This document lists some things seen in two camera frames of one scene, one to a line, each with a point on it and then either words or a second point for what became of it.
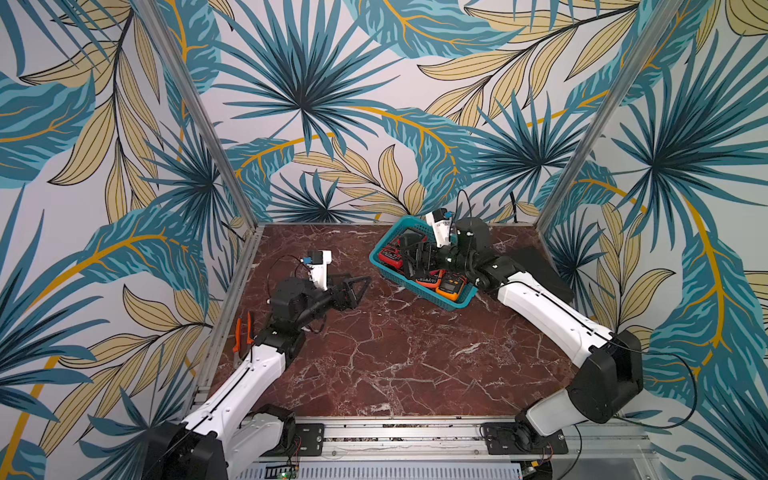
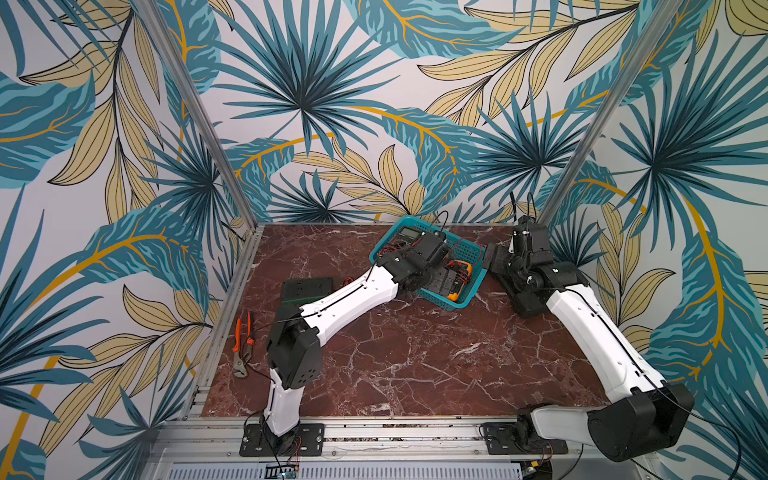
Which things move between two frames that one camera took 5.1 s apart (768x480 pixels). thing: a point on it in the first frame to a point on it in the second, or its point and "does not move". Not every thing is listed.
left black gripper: (351, 300) to (436, 283)
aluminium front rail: (408, 441) does not move
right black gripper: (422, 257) to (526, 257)
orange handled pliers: (235, 350) does not move
